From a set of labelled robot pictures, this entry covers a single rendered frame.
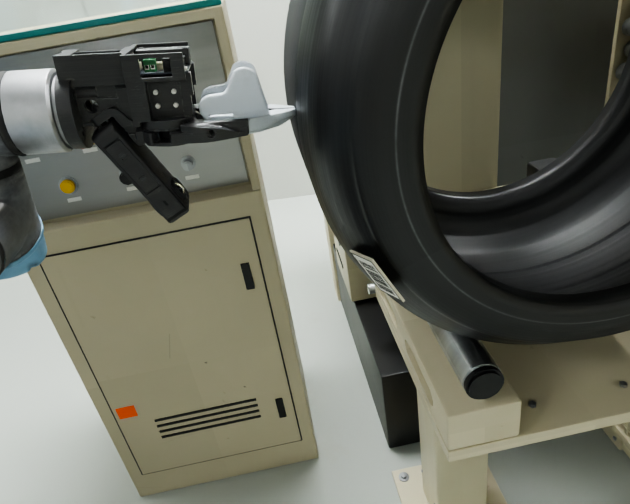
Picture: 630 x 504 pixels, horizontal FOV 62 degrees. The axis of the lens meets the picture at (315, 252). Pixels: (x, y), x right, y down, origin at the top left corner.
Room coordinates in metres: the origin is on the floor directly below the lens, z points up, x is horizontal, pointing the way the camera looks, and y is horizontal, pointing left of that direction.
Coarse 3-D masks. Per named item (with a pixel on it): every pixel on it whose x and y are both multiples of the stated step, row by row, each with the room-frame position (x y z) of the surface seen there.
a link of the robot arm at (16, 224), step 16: (0, 176) 0.48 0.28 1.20; (16, 176) 0.49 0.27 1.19; (0, 192) 0.47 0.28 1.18; (16, 192) 0.49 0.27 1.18; (0, 208) 0.46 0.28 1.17; (16, 208) 0.48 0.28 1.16; (32, 208) 0.50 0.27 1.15; (0, 224) 0.44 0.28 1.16; (16, 224) 0.46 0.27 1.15; (32, 224) 0.49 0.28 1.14; (0, 240) 0.43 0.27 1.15; (16, 240) 0.45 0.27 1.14; (32, 240) 0.48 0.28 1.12; (16, 256) 0.47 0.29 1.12; (32, 256) 0.48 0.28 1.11; (16, 272) 0.47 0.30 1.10
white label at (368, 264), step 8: (360, 256) 0.42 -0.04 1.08; (360, 264) 0.43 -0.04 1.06; (368, 264) 0.41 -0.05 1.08; (376, 264) 0.40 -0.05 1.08; (368, 272) 0.43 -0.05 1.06; (376, 272) 0.41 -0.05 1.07; (376, 280) 0.42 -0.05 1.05; (384, 280) 0.40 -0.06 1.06; (384, 288) 0.42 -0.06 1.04; (392, 288) 0.40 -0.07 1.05; (392, 296) 0.41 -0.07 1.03; (400, 296) 0.40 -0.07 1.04
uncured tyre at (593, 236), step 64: (320, 0) 0.45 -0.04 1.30; (384, 0) 0.41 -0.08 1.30; (448, 0) 0.40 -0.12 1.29; (320, 64) 0.43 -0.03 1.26; (384, 64) 0.40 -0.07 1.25; (320, 128) 0.43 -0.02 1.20; (384, 128) 0.40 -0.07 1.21; (320, 192) 0.45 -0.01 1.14; (384, 192) 0.40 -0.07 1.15; (448, 192) 0.71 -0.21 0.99; (512, 192) 0.69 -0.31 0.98; (576, 192) 0.69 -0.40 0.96; (384, 256) 0.41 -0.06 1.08; (448, 256) 0.40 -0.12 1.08; (512, 256) 0.63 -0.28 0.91; (576, 256) 0.59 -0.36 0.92; (448, 320) 0.42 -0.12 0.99; (512, 320) 0.41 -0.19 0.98; (576, 320) 0.41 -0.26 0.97
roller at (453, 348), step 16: (448, 336) 0.47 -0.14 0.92; (464, 336) 0.46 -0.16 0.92; (448, 352) 0.46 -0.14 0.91; (464, 352) 0.44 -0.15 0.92; (480, 352) 0.43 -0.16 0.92; (464, 368) 0.42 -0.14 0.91; (480, 368) 0.41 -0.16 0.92; (496, 368) 0.41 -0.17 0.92; (464, 384) 0.41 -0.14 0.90; (480, 384) 0.40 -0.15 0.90; (496, 384) 0.40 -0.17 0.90
